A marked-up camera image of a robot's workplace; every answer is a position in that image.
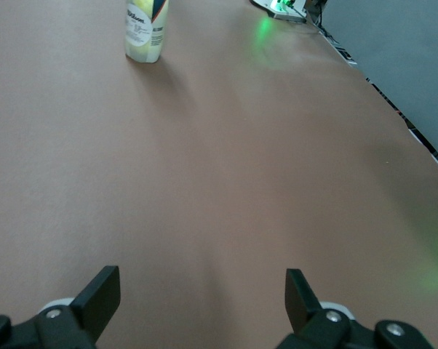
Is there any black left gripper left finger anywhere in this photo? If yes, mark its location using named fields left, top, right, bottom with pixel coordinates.
left=0, top=265, right=121, bottom=349

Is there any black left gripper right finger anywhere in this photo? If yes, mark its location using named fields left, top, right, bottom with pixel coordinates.
left=275, top=268, right=434, bottom=349

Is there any yellow tennis ball large print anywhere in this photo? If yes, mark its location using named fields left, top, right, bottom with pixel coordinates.
left=125, top=34, right=164, bottom=63

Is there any clear Wilson tennis ball can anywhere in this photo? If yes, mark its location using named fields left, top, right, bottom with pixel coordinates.
left=124, top=0, right=170, bottom=65

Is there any yellow tennis ball small print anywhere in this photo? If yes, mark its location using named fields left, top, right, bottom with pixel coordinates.
left=133, top=0, right=158, bottom=15

